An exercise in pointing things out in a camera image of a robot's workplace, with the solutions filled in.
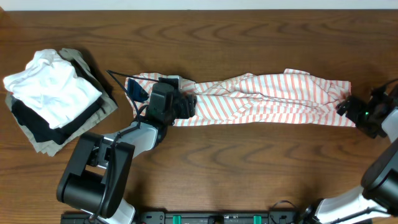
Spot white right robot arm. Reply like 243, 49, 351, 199
303, 93, 397, 223

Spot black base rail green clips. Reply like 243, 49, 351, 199
60, 200, 312, 224

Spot orange white striped shirt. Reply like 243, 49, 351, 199
124, 68, 356, 128

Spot black folded garment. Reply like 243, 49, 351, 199
11, 61, 102, 144

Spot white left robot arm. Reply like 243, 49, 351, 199
57, 93, 197, 223

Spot beige folded garment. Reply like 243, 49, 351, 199
6, 48, 118, 156

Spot white folded shirt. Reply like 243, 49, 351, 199
3, 49, 101, 129

